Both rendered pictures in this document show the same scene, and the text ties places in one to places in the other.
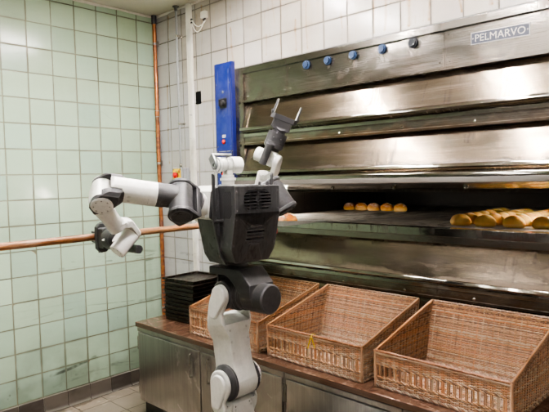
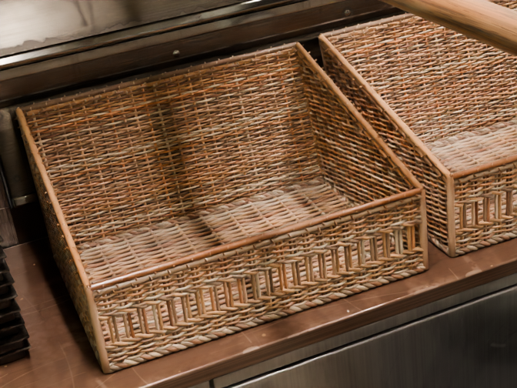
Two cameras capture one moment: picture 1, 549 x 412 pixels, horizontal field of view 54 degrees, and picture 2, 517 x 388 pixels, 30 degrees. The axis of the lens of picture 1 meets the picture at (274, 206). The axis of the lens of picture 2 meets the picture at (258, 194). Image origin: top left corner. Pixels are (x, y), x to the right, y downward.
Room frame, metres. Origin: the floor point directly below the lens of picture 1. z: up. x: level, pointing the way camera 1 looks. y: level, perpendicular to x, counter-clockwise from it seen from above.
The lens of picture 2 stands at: (2.20, 1.41, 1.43)
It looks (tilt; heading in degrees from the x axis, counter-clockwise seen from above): 26 degrees down; 297
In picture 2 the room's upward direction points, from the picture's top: 7 degrees counter-clockwise
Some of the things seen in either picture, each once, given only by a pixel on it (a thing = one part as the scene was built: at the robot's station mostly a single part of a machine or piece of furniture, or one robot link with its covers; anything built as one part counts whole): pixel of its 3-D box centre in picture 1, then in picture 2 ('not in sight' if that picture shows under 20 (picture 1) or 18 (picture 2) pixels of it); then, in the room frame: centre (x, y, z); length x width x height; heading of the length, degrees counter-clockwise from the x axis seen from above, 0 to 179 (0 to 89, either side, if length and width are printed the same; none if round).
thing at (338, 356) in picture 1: (342, 326); (507, 101); (2.53, -0.31, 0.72); 0.56 x 0.49 x 0.28; 46
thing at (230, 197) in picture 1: (237, 219); not in sight; (2.12, 0.15, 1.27); 0.34 x 0.30 x 0.36; 126
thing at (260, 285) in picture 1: (245, 287); not in sight; (2.11, 0.12, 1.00); 0.28 x 0.13 x 0.18; 47
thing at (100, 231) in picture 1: (107, 238); not in sight; (2.22, 0.69, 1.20); 0.12 x 0.10 x 0.13; 46
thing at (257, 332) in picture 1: (253, 307); (214, 185); (2.94, 0.13, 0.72); 0.56 x 0.49 x 0.28; 45
